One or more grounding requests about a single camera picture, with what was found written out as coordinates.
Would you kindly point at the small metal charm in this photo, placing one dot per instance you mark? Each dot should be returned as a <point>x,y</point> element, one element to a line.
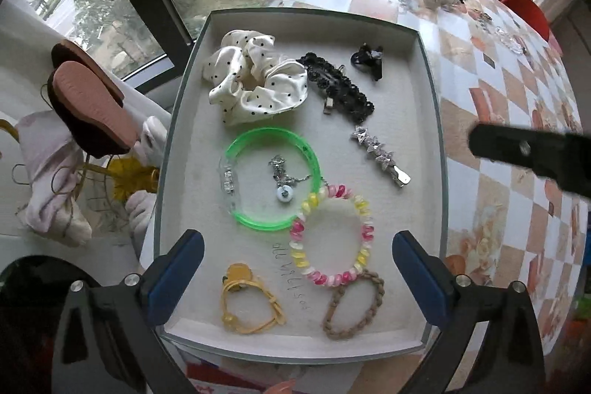
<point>480,14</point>

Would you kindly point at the silver star hair clip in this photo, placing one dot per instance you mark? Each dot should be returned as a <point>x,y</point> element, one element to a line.
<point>378,154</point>

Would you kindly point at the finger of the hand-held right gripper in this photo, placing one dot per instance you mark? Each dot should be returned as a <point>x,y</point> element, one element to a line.
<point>517,147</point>

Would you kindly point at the white cloth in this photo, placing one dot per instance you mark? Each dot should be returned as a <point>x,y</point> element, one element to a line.
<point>51,172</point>

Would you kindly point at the grey jewelry tray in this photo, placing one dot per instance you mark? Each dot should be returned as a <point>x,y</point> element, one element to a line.
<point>258,246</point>

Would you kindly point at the green plastic bangle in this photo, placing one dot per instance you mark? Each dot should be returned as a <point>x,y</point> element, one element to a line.
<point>258,223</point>

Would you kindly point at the white polka dot scrunchie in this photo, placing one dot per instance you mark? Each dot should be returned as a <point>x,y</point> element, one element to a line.
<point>277,84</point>

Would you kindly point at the small black claw clip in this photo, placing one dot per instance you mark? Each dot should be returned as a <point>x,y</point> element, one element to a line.
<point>367,59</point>

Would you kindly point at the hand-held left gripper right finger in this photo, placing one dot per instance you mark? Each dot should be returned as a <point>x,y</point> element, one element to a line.
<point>418,278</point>

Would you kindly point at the brown slipper with pink sole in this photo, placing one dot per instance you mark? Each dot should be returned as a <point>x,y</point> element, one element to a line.
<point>69,52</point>
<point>92,103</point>

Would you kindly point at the checkered printed tablecloth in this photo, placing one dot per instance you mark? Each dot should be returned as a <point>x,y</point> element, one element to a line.
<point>508,214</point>

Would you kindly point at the orange chair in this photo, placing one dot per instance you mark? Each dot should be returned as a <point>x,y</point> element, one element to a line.
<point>528,13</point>

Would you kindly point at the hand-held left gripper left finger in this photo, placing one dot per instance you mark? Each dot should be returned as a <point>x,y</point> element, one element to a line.
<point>178,278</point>

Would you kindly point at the black lace hair clip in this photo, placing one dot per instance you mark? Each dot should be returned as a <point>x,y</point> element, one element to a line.
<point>341,91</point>

